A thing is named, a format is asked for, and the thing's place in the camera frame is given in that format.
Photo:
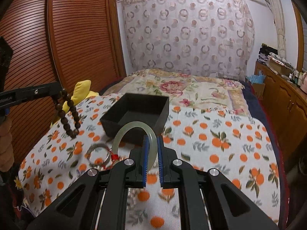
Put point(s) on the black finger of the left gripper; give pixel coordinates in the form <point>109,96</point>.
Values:
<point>33,92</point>

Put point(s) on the person left hand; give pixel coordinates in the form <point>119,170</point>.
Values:
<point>6,150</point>

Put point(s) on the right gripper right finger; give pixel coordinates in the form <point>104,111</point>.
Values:
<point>208,199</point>

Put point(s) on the wooden sideboard cabinet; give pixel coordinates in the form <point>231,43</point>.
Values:
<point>285,105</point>

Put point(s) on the yellow plush toy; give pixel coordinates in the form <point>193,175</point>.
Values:
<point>81,92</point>

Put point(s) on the black open box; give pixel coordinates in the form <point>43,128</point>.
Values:
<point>151,109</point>

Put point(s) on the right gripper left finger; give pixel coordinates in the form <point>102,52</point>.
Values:
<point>98,199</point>

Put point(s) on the orange print bedspread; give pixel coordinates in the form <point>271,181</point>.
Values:
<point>240,147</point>

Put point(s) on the silver bangle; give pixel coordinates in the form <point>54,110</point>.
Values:
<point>98,156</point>

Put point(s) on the brown louvered wardrobe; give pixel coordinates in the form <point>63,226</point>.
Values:
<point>63,40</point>

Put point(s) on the patterned lace curtain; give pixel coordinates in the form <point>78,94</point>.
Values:
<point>210,38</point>

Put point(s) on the floral quilt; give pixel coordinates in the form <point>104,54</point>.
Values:
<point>197,92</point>

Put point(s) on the green jade bangle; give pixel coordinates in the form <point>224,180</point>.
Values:
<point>153,142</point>

